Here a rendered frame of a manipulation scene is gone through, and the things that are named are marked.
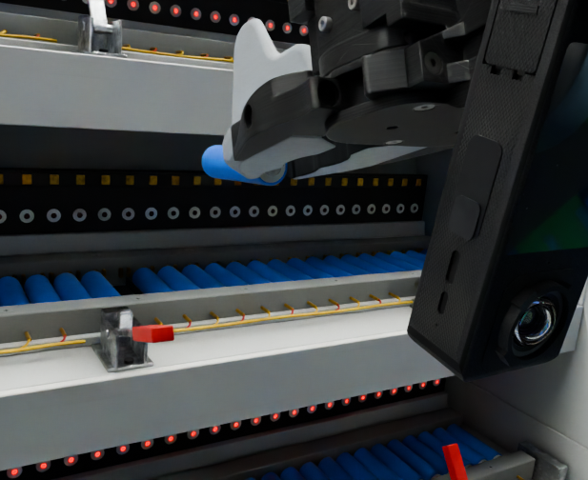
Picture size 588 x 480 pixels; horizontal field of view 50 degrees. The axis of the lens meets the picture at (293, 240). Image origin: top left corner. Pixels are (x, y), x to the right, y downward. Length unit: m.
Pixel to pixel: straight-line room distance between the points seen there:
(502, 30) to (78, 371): 0.30
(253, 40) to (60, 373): 0.23
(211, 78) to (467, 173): 0.29
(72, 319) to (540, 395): 0.47
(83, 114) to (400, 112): 0.27
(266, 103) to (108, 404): 0.24
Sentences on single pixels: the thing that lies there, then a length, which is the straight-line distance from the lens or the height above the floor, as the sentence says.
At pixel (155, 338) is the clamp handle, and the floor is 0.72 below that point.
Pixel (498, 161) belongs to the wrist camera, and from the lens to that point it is 0.16.
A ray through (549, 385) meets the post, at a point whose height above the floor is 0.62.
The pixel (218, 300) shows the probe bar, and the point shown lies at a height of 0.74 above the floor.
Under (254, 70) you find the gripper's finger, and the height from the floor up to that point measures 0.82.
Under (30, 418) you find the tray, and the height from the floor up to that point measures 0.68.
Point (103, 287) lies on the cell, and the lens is 0.48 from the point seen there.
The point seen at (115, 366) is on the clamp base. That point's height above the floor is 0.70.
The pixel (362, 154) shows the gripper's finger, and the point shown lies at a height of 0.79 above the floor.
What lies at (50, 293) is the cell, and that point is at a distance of 0.46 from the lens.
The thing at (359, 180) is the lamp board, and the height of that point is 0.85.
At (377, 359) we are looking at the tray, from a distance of 0.48.
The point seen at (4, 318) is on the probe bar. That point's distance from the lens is 0.42.
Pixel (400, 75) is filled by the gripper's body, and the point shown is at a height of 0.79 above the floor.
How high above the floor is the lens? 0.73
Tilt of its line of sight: 6 degrees up
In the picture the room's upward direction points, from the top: 6 degrees counter-clockwise
